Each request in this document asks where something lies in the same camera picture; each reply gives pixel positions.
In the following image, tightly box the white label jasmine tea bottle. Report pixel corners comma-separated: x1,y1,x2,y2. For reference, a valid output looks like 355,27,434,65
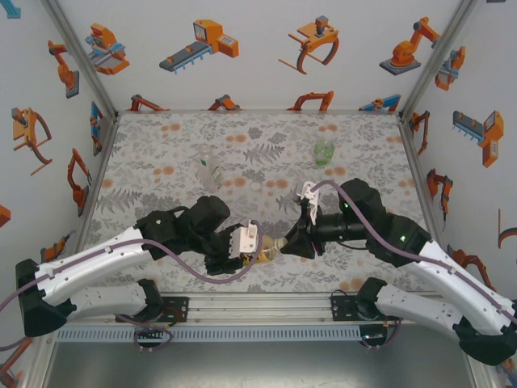
196,145,224,193

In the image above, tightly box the green label clear bottle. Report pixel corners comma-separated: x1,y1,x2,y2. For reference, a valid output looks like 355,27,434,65
313,124,338,167

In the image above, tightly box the small black circuit board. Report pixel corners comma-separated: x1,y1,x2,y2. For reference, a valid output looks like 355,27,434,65
359,325,391,344

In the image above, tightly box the aluminium table rail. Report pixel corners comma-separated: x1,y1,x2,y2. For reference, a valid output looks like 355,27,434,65
56,290,461,327

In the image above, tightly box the white slotted cable duct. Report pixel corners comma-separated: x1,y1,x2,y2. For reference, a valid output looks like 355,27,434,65
54,326,363,344

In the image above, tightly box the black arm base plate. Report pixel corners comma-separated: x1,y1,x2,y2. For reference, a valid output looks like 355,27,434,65
330,289,363,323
116,296,191,324

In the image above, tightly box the aluminium side rail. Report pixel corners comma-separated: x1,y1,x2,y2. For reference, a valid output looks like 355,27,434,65
76,112,121,251
397,112,452,290

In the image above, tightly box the purple cable loop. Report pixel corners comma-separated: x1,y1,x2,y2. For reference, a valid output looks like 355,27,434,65
114,310,174,353

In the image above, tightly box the aluminium frame post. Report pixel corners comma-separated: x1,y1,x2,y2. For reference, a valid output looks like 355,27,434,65
462,355,500,388
397,0,480,120
22,335,57,388
40,0,120,118

